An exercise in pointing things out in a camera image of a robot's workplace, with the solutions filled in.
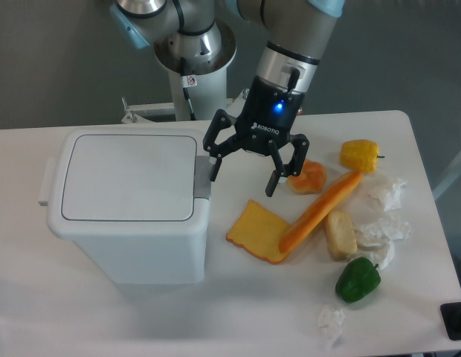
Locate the white metal base frame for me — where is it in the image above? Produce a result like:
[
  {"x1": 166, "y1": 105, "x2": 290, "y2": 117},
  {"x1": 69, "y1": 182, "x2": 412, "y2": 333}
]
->
[{"x1": 120, "y1": 87, "x2": 304, "y2": 125}]

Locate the round bread roll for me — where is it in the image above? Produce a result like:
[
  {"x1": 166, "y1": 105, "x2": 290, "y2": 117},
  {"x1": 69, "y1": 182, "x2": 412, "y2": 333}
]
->
[{"x1": 287, "y1": 159, "x2": 326, "y2": 194}]

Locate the white trash can lid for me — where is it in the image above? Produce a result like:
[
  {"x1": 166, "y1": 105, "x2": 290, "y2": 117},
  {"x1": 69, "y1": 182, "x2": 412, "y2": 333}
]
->
[{"x1": 62, "y1": 135, "x2": 196, "y2": 222}]

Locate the black device at edge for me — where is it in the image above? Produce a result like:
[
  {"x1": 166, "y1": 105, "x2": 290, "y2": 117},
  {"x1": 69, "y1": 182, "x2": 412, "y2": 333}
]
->
[{"x1": 440, "y1": 302, "x2": 461, "y2": 341}]

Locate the beige bread block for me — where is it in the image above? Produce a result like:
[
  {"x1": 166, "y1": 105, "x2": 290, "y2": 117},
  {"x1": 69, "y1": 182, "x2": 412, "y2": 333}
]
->
[{"x1": 325, "y1": 210, "x2": 358, "y2": 260}]

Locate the small crumpled white tissue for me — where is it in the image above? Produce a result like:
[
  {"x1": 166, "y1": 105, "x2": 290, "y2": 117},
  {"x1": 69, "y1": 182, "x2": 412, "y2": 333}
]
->
[{"x1": 317, "y1": 305, "x2": 346, "y2": 346}]

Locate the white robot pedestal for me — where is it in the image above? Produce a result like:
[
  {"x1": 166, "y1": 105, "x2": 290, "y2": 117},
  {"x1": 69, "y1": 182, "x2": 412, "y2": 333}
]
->
[{"x1": 167, "y1": 68, "x2": 227, "y2": 121}]

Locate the crumpled white tissue upper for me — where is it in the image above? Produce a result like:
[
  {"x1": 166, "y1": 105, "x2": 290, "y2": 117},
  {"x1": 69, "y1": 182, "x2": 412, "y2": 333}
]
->
[{"x1": 367, "y1": 178, "x2": 407, "y2": 213}]

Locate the yellow toast slice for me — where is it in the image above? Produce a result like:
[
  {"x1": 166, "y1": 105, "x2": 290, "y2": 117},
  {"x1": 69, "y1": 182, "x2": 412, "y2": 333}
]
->
[{"x1": 226, "y1": 200, "x2": 290, "y2": 264}]

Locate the grey trash can push button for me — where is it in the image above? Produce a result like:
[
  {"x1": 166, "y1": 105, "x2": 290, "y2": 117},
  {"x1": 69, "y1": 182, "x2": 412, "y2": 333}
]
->
[{"x1": 193, "y1": 155, "x2": 212, "y2": 199}]

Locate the black cable on pedestal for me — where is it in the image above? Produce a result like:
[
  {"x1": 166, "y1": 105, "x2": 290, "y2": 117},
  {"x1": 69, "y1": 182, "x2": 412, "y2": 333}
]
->
[{"x1": 180, "y1": 57, "x2": 197, "y2": 121}]

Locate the white plastic trash can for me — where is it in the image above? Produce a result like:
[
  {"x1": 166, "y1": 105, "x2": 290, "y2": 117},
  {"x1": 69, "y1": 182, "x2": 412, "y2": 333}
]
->
[{"x1": 46, "y1": 125, "x2": 210, "y2": 284}]

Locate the crumpled white tissue middle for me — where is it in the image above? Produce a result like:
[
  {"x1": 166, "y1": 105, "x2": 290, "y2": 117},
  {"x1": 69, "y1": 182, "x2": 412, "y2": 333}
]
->
[{"x1": 349, "y1": 215, "x2": 411, "y2": 270}]

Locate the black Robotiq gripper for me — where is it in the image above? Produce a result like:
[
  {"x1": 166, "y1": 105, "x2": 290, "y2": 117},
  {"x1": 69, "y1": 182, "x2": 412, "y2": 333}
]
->
[{"x1": 203, "y1": 76, "x2": 309, "y2": 197}]

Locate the long orange baguette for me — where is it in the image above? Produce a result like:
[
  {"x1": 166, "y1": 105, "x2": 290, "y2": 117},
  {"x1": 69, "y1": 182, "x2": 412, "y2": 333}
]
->
[{"x1": 278, "y1": 171, "x2": 363, "y2": 253}]

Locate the green bell pepper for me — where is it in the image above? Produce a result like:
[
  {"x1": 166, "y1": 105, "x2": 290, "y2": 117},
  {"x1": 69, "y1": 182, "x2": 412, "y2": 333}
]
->
[{"x1": 335, "y1": 257, "x2": 381, "y2": 303}]

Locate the yellow corn cob piece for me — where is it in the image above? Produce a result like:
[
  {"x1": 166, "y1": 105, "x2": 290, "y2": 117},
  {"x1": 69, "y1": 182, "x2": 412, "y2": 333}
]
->
[{"x1": 339, "y1": 139, "x2": 385, "y2": 173}]

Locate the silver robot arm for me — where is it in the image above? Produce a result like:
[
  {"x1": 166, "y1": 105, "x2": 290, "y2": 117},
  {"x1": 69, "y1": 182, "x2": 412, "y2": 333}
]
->
[{"x1": 110, "y1": 1, "x2": 344, "y2": 196}]

